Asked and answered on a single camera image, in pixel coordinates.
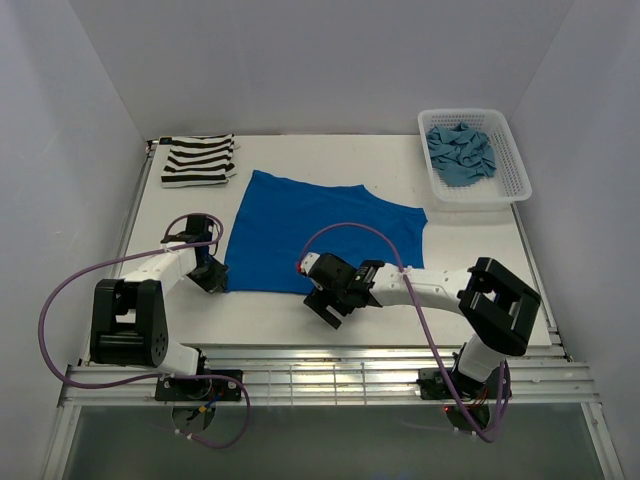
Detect blue tank top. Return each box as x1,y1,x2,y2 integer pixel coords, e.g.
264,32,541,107
225,170,428,295

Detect black white striped tank top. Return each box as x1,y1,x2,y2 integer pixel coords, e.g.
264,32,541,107
160,134,236,189

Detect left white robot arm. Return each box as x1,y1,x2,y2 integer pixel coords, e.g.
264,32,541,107
90,213,228,400

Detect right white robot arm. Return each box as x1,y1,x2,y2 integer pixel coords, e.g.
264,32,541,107
298,253,541,397

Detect light teal tank top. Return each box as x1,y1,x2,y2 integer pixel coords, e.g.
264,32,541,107
425,122,497,188

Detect white plastic basket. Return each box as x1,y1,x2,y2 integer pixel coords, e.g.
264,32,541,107
417,108,532,211

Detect aluminium frame rails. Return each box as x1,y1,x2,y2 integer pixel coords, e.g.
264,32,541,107
42,137,626,480

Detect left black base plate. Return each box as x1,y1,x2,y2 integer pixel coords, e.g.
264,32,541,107
154,369,244,403

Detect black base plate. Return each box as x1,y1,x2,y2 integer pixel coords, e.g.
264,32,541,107
416,367,500,401
154,369,244,403

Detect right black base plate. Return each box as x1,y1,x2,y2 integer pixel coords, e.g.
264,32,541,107
416,367,500,401

